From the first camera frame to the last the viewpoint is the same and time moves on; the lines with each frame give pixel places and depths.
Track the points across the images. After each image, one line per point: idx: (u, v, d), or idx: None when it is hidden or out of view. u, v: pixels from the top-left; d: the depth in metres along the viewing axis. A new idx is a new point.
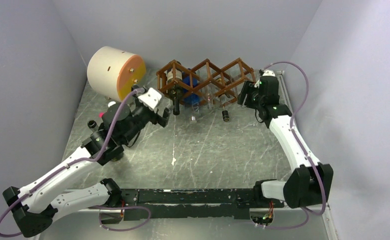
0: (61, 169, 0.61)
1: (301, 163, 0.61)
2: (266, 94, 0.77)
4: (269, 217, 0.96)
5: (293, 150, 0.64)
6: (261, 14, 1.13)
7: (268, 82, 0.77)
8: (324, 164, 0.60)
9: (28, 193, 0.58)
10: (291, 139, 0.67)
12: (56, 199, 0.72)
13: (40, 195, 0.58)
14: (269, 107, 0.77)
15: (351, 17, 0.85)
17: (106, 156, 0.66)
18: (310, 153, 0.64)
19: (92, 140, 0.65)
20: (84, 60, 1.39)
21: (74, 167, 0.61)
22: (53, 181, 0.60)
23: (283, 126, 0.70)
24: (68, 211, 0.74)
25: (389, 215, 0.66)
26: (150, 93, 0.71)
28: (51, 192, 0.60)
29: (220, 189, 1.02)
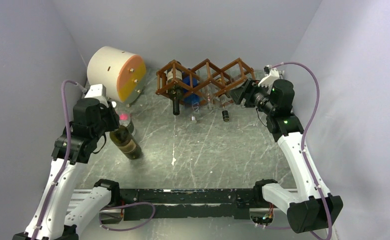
0: (51, 189, 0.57)
1: (309, 195, 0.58)
2: (279, 106, 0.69)
4: (269, 217, 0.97)
5: (302, 178, 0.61)
6: (261, 15, 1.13)
7: (284, 95, 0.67)
8: (335, 197, 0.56)
9: (37, 227, 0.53)
10: (300, 163, 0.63)
12: (67, 219, 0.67)
13: (51, 220, 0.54)
14: (279, 120, 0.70)
15: (351, 18, 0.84)
17: (84, 152, 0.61)
18: (321, 183, 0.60)
19: (60, 147, 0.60)
20: (84, 60, 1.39)
21: (62, 179, 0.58)
22: (52, 203, 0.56)
23: (294, 147, 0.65)
24: (85, 224, 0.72)
25: (388, 215, 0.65)
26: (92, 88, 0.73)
28: (58, 212, 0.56)
29: (220, 189, 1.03)
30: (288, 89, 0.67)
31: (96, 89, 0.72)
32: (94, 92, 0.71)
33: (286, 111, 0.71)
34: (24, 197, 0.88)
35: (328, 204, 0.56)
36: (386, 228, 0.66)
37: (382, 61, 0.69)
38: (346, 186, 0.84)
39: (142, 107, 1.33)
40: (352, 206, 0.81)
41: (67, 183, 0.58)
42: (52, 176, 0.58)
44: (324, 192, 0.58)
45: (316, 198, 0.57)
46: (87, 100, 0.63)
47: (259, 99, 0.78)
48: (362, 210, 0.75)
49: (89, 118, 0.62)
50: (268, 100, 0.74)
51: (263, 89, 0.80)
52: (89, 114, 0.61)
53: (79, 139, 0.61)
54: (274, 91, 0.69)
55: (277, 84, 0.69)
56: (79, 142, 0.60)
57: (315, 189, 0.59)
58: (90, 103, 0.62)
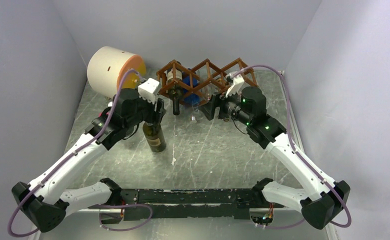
0: (69, 157, 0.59)
1: (321, 191, 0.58)
2: (255, 114, 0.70)
4: (269, 217, 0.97)
5: (307, 176, 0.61)
6: (261, 15, 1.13)
7: (257, 101, 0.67)
8: (342, 184, 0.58)
9: (40, 184, 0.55)
10: (298, 163, 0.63)
12: (64, 195, 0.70)
13: (54, 184, 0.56)
14: (260, 127, 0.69)
15: (351, 17, 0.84)
17: (111, 139, 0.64)
18: (323, 175, 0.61)
19: (95, 125, 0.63)
20: (84, 60, 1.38)
21: (82, 152, 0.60)
22: (63, 169, 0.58)
23: (286, 149, 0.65)
24: (76, 207, 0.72)
25: (388, 216, 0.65)
26: (150, 81, 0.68)
28: (63, 180, 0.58)
29: (220, 189, 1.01)
30: (258, 96, 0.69)
31: (153, 85, 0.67)
32: (149, 87, 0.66)
33: (263, 116, 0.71)
34: None
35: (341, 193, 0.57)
36: (386, 229, 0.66)
37: (382, 62, 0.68)
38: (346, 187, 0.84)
39: None
40: (352, 206, 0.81)
41: (84, 157, 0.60)
42: (76, 146, 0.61)
44: (331, 183, 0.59)
45: (325, 191, 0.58)
46: (130, 91, 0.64)
47: (232, 108, 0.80)
48: (362, 210, 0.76)
49: (125, 110, 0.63)
50: (240, 109, 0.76)
51: (232, 98, 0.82)
52: (127, 106, 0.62)
53: (113, 125, 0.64)
54: (246, 101, 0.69)
55: (245, 94, 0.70)
56: (110, 129, 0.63)
57: (322, 183, 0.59)
58: (131, 95, 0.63)
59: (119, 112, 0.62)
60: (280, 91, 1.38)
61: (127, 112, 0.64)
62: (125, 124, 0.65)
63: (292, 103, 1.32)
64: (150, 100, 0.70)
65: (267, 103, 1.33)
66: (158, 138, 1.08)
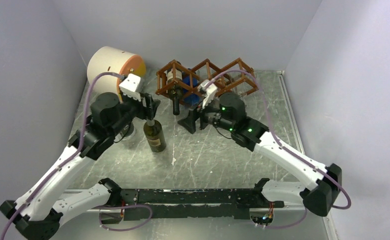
0: (53, 172, 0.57)
1: (316, 178, 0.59)
2: (237, 119, 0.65)
4: (269, 217, 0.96)
5: (299, 168, 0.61)
6: (261, 15, 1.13)
7: (237, 108, 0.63)
8: (332, 167, 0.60)
9: (26, 203, 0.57)
10: (288, 157, 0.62)
12: (58, 204, 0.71)
13: (38, 202, 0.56)
14: (244, 131, 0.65)
15: (351, 17, 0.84)
17: (97, 149, 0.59)
18: (314, 163, 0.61)
19: (79, 136, 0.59)
20: (84, 60, 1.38)
21: (66, 167, 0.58)
22: (48, 186, 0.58)
23: (273, 147, 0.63)
24: (73, 214, 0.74)
25: (388, 216, 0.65)
26: (129, 78, 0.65)
28: (50, 196, 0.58)
29: (220, 189, 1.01)
30: (236, 101, 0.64)
31: (134, 82, 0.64)
32: (130, 85, 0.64)
33: (243, 119, 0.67)
34: None
35: (335, 176, 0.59)
36: (386, 228, 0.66)
37: (382, 61, 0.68)
38: (346, 186, 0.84)
39: None
40: (353, 205, 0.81)
41: (68, 172, 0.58)
42: (60, 160, 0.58)
44: (323, 169, 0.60)
45: (320, 178, 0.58)
46: (107, 97, 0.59)
47: (211, 118, 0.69)
48: (363, 209, 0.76)
49: (106, 118, 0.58)
50: (221, 116, 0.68)
51: (209, 105, 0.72)
52: (106, 115, 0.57)
53: (97, 134, 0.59)
54: (226, 109, 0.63)
55: (223, 102, 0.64)
56: (95, 139, 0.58)
57: (315, 171, 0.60)
58: (109, 101, 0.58)
59: (100, 121, 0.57)
60: (280, 91, 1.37)
61: (109, 119, 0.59)
62: (110, 130, 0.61)
63: (292, 103, 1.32)
64: (136, 98, 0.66)
65: (267, 103, 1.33)
66: (159, 138, 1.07)
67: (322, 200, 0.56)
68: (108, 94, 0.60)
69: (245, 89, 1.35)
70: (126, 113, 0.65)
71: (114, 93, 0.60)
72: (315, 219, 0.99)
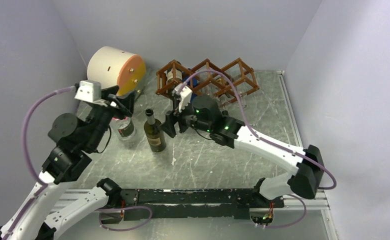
0: (29, 202, 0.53)
1: (295, 162, 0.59)
2: (213, 119, 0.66)
4: (269, 217, 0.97)
5: (278, 154, 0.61)
6: (261, 15, 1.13)
7: (210, 108, 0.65)
8: (310, 148, 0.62)
9: (8, 232, 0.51)
10: (266, 146, 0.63)
12: (52, 218, 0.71)
13: (21, 231, 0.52)
14: (221, 129, 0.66)
15: (351, 18, 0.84)
17: (72, 172, 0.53)
18: (292, 147, 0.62)
19: (51, 161, 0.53)
20: (84, 60, 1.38)
21: (42, 194, 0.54)
22: (27, 215, 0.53)
23: (251, 139, 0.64)
24: (71, 224, 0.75)
25: (388, 216, 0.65)
26: (81, 87, 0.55)
28: (32, 223, 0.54)
29: (220, 189, 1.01)
30: (208, 101, 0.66)
31: (88, 92, 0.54)
32: (86, 97, 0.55)
33: (219, 118, 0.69)
34: (22, 197, 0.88)
35: (314, 156, 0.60)
36: (386, 228, 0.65)
37: (382, 62, 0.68)
38: (347, 186, 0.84)
39: (142, 107, 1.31)
40: (353, 205, 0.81)
41: (45, 200, 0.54)
42: (36, 187, 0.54)
44: (301, 152, 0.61)
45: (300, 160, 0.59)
46: (64, 121, 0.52)
47: (189, 120, 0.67)
48: (363, 210, 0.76)
49: (71, 141, 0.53)
50: (197, 118, 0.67)
51: (186, 108, 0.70)
52: (69, 139, 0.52)
53: (69, 156, 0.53)
54: (200, 111, 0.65)
55: (196, 104, 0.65)
56: (68, 162, 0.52)
57: (293, 155, 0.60)
58: (65, 126, 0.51)
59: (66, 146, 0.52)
60: (280, 91, 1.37)
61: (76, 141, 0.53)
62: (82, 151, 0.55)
63: (292, 103, 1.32)
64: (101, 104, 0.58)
65: (267, 103, 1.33)
66: (159, 138, 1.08)
67: (306, 182, 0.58)
68: (64, 117, 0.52)
69: (245, 89, 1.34)
70: (98, 125, 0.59)
71: (71, 114, 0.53)
72: (314, 218, 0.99)
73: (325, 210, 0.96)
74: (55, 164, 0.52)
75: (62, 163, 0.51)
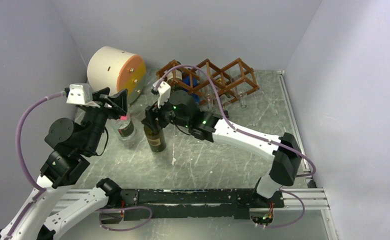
0: (28, 206, 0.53)
1: (272, 150, 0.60)
2: (191, 115, 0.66)
4: (269, 217, 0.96)
5: (255, 144, 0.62)
6: (260, 15, 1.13)
7: (187, 104, 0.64)
8: (285, 136, 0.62)
9: (8, 236, 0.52)
10: (243, 137, 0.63)
12: (51, 220, 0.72)
13: (20, 234, 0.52)
14: (198, 125, 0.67)
15: (351, 18, 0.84)
17: (70, 176, 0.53)
18: (267, 136, 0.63)
19: (49, 165, 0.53)
20: (84, 60, 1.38)
21: (41, 198, 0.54)
22: (27, 218, 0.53)
23: (228, 132, 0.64)
24: (70, 226, 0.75)
25: (388, 216, 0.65)
26: (71, 91, 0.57)
28: (31, 227, 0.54)
29: (220, 189, 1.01)
30: (185, 97, 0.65)
31: (79, 94, 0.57)
32: (77, 99, 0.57)
33: (197, 113, 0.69)
34: (22, 197, 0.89)
35: (289, 143, 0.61)
36: (386, 229, 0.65)
37: (383, 61, 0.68)
38: (347, 186, 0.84)
39: (142, 107, 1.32)
40: (353, 205, 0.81)
41: (44, 203, 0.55)
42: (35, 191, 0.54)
44: (277, 139, 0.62)
45: (276, 149, 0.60)
46: (61, 126, 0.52)
47: (169, 116, 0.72)
48: (363, 210, 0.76)
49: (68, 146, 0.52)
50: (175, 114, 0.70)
51: (166, 104, 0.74)
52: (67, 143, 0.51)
53: (67, 160, 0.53)
54: (177, 107, 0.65)
55: (173, 101, 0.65)
56: (66, 167, 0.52)
57: (269, 144, 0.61)
58: (62, 131, 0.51)
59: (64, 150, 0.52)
60: (280, 91, 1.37)
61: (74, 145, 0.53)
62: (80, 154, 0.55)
63: (292, 103, 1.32)
64: (94, 105, 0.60)
65: (267, 103, 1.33)
66: (159, 138, 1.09)
67: (284, 170, 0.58)
68: (60, 122, 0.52)
69: (245, 89, 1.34)
70: (95, 127, 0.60)
71: (67, 119, 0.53)
72: (314, 218, 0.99)
73: (325, 210, 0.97)
74: (54, 168, 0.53)
75: (61, 167, 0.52)
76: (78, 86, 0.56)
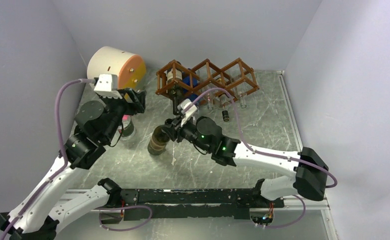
0: (44, 185, 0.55)
1: (292, 167, 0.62)
2: (216, 143, 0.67)
4: (269, 217, 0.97)
5: (275, 163, 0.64)
6: (260, 15, 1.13)
7: (215, 134, 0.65)
8: (304, 150, 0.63)
9: (18, 216, 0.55)
10: (264, 158, 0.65)
12: (55, 211, 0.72)
13: (31, 215, 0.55)
14: (221, 153, 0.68)
15: (351, 17, 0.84)
17: (87, 159, 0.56)
18: (286, 153, 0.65)
19: (68, 147, 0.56)
20: (84, 60, 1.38)
21: (57, 178, 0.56)
22: (41, 197, 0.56)
23: (248, 154, 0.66)
24: (72, 219, 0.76)
25: (389, 216, 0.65)
26: (100, 79, 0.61)
28: (42, 208, 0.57)
29: (220, 189, 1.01)
30: (214, 127, 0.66)
31: (107, 81, 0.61)
32: (104, 86, 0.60)
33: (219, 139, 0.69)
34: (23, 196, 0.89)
35: (310, 158, 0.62)
36: (387, 228, 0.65)
37: (383, 61, 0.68)
38: (347, 186, 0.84)
39: None
40: (353, 205, 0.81)
41: (59, 184, 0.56)
42: (51, 172, 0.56)
44: (296, 156, 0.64)
45: (296, 165, 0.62)
46: (91, 107, 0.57)
47: (189, 136, 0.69)
48: (363, 210, 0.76)
49: (92, 128, 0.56)
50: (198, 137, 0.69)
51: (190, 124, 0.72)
52: (92, 124, 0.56)
53: (87, 144, 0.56)
54: (205, 137, 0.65)
55: (202, 130, 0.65)
56: (85, 148, 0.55)
57: (289, 161, 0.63)
58: (92, 111, 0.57)
59: (88, 131, 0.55)
60: (280, 91, 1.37)
61: (96, 128, 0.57)
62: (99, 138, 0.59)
63: (292, 103, 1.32)
64: (116, 96, 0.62)
65: (267, 103, 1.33)
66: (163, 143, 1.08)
67: (307, 185, 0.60)
68: (91, 104, 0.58)
69: (246, 89, 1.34)
70: (115, 117, 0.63)
71: (97, 103, 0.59)
72: (314, 219, 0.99)
73: (325, 210, 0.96)
74: (74, 150, 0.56)
75: (80, 149, 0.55)
76: (108, 74, 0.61)
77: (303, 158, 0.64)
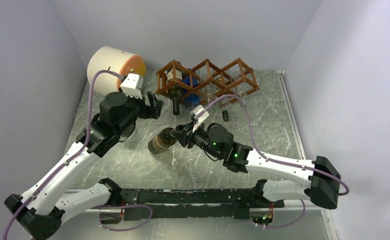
0: (60, 167, 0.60)
1: (307, 175, 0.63)
2: (227, 149, 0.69)
4: (269, 217, 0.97)
5: (289, 172, 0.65)
6: (260, 15, 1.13)
7: (227, 141, 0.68)
8: (318, 159, 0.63)
9: (32, 196, 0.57)
10: (277, 166, 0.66)
12: (60, 202, 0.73)
13: (46, 196, 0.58)
14: (233, 159, 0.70)
15: (351, 17, 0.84)
17: (103, 145, 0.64)
18: (300, 162, 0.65)
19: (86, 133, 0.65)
20: (84, 60, 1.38)
21: (74, 162, 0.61)
22: (57, 178, 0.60)
23: (261, 163, 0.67)
24: (75, 211, 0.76)
25: (389, 215, 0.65)
26: (129, 77, 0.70)
28: (56, 190, 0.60)
29: (220, 189, 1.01)
30: (225, 135, 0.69)
31: (134, 80, 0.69)
32: (131, 83, 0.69)
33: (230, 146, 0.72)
34: None
35: (324, 167, 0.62)
36: (387, 228, 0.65)
37: (383, 61, 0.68)
38: None
39: None
40: (352, 205, 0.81)
41: (76, 167, 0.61)
42: (68, 155, 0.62)
44: (311, 165, 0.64)
45: (310, 174, 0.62)
46: (115, 96, 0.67)
47: (201, 142, 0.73)
48: (363, 209, 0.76)
49: (113, 116, 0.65)
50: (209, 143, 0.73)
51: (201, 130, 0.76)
52: (114, 112, 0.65)
53: (103, 132, 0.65)
54: (216, 143, 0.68)
55: (214, 137, 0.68)
56: (102, 136, 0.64)
57: (303, 170, 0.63)
58: (115, 100, 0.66)
59: (108, 119, 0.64)
60: (280, 91, 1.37)
61: (115, 117, 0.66)
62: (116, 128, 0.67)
63: (292, 103, 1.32)
64: (137, 95, 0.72)
65: (267, 103, 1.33)
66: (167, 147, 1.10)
67: (321, 194, 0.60)
68: (115, 94, 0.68)
69: (245, 89, 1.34)
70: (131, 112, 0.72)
71: (120, 94, 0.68)
72: (314, 219, 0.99)
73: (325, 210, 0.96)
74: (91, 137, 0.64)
75: (97, 136, 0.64)
76: (135, 74, 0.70)
77: (318, 167, 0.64)
